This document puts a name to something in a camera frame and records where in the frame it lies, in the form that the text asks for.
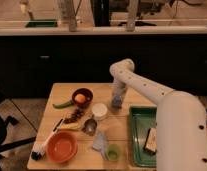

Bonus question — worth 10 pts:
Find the blue sponge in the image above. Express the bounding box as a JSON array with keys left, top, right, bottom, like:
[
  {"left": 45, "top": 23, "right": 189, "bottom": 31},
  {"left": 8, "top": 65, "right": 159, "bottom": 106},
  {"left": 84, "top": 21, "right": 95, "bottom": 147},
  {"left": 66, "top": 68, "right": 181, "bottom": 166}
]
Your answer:
[{"left": 111, "top": 96, "right": 123, "bottom": 109}]

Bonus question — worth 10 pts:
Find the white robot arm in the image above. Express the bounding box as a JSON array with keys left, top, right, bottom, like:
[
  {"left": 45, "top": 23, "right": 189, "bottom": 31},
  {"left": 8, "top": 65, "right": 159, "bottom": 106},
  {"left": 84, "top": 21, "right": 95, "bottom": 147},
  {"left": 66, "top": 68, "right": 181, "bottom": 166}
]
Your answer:
[{"left": 110, "top": 59, "right": 207, "bottom": 171}]

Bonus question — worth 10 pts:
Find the white cup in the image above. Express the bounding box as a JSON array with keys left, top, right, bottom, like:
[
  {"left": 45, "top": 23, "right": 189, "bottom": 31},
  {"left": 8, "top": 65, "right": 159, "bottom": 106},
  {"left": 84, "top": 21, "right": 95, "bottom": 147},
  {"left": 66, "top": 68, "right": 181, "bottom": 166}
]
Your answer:
[{"left": 92, "top": 103, "right": 108, "bottom": 120}]

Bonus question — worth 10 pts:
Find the green plastic cup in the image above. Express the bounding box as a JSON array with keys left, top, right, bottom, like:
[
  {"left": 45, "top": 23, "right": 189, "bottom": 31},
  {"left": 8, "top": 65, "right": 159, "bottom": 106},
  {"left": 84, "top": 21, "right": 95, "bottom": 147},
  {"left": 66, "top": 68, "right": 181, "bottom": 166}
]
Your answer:
[{"left": 105, "top": 144, "right": 121, "bottom": 161}]

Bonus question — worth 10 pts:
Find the dark brown bowl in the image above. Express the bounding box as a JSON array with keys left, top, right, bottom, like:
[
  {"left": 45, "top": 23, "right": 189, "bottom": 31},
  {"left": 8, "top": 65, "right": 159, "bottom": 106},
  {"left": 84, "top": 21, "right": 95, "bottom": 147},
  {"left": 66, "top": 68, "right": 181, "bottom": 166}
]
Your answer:
[{"left": 72, "top": 88, "right": 93, "bottom": 108}]

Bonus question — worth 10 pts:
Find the green plastic tray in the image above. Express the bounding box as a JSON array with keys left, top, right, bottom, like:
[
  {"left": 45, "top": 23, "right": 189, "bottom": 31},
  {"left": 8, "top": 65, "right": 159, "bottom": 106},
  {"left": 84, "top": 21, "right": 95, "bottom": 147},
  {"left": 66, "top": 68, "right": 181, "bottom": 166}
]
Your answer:
[{"left": 128, "top": 106, "right": 156, "bottom": 168}]

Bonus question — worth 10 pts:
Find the orange fruit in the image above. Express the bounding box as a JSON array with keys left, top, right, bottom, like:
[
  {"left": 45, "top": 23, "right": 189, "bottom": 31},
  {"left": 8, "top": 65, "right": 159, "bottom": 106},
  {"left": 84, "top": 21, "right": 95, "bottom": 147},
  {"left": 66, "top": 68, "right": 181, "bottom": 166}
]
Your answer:
[{"left": 75, "top": 94, "right": 86, "bottom": 103}]

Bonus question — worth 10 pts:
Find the red grapes bunch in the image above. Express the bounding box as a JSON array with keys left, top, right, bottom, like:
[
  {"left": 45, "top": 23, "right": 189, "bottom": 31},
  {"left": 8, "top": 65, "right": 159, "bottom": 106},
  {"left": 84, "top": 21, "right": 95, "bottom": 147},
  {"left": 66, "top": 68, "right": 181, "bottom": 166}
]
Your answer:
[{"left": 63, "top": 108, "right": 84, "bottom": 124}]

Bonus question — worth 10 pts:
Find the green chili pepper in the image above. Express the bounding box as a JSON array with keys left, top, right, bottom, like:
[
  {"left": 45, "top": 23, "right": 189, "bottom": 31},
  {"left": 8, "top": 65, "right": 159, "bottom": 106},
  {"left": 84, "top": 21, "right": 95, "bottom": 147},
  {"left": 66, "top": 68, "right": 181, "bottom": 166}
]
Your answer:
[{"left": 52, "top": 100, "right": 74, "bottom": 109}]

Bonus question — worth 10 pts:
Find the light blue cloth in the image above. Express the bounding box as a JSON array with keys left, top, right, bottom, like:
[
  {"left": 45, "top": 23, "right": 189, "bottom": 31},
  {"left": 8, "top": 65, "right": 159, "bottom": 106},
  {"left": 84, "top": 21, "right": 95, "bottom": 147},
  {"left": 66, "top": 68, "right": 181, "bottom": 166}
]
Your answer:
[{"left": 92, "top": 132, "right": 107, "bottom": 157}]

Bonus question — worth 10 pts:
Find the orange plastic bowl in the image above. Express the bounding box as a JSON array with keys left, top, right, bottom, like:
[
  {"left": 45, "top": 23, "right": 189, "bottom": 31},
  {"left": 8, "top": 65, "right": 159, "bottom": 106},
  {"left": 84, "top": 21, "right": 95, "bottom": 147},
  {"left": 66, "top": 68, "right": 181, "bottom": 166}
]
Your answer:
[{"left": 46, "top": 131, "right": 78, "bottom": 163}]

